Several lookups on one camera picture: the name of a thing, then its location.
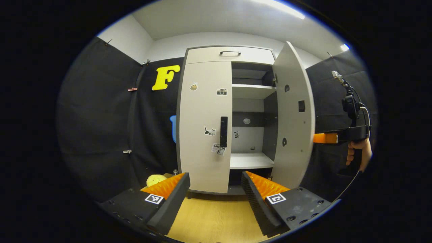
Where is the grey cabinet door headphone sticker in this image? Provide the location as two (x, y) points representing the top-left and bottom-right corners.
(270, 41), (316, 189)

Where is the black backdrop cloth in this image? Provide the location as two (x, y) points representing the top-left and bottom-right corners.
(56, 36), (378, 203)

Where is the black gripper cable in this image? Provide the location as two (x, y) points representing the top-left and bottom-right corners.
(332, 105), (372, 203)

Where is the grey double-door shoe cabinet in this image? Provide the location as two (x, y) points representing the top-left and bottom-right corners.
(175, 45), (279, 196)

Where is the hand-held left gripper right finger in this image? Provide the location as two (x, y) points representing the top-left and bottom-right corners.
(241, 171), (341, 238)

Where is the grey cabinet door camera sticker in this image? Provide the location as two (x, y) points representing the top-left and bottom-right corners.
(179, 61), (233, 194)

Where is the black door handle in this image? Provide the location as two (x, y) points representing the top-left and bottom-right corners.
(220, 116), (228, 148)

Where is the grey cabinet drawer front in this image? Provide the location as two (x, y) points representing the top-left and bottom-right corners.
(185, 47), (276, 65)

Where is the white cabinet shelf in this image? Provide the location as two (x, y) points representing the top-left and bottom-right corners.
(230, 152), (274, 169)
(232, 84), (276, 99)

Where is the yellow plush toy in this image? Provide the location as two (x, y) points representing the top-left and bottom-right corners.
(146, 174), (167, 187)

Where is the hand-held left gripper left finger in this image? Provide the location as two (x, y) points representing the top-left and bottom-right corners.
(98, 172), (191, 236)

